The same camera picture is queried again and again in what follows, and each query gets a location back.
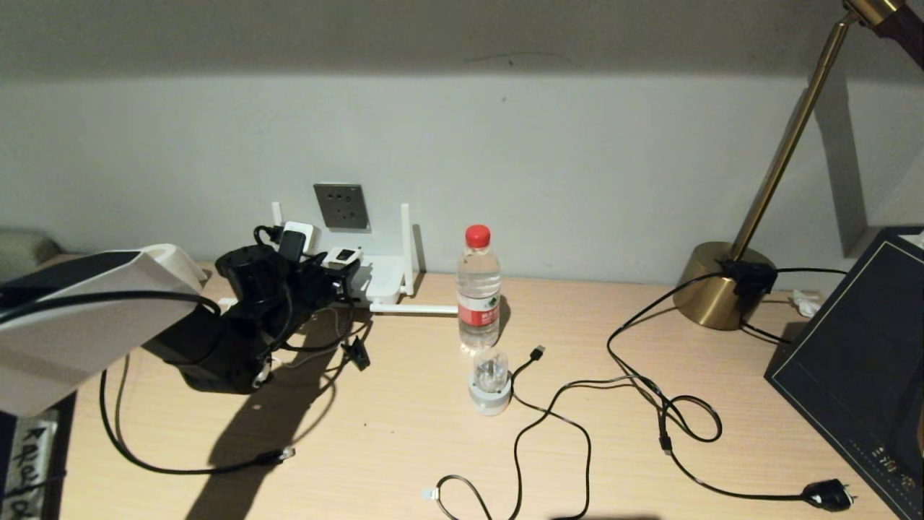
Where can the white power adapter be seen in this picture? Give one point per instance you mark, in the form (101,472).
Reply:
(341,257)

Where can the black inline switch box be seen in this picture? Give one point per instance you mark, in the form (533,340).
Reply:
(748,279)

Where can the grey wall socket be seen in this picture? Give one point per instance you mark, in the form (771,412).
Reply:
(343,207)

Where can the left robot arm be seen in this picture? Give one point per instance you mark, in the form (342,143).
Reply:
(86,339)

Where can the crumpled white tissue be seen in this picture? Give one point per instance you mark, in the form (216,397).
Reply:
(803,305)

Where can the small white dome humidifier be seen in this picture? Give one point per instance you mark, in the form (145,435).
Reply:
(491,393)

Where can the small black clip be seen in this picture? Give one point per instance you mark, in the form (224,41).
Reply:
(357,355)

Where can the white wifi router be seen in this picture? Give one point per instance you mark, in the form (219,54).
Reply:
(386,278)

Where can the white toilet paper roll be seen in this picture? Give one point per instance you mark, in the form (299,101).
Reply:
(188,266)

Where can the clear water bottle red cap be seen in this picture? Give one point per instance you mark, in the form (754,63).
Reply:
(477,289)

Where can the brass desk lamp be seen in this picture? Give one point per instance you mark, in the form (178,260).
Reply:
(711,296)

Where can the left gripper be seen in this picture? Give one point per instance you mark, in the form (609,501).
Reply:
(271,285)

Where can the white power adapter plug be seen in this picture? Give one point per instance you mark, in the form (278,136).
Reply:
(303,235)

